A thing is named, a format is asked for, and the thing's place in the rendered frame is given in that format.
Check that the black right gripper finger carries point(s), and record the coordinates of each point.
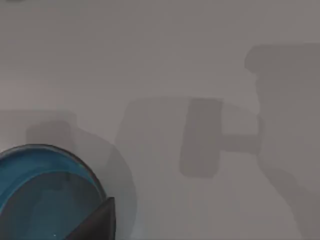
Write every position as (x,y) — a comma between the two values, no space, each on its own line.
(101,222)

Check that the blue bowl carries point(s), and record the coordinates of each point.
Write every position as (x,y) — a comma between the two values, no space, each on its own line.
(45,190)

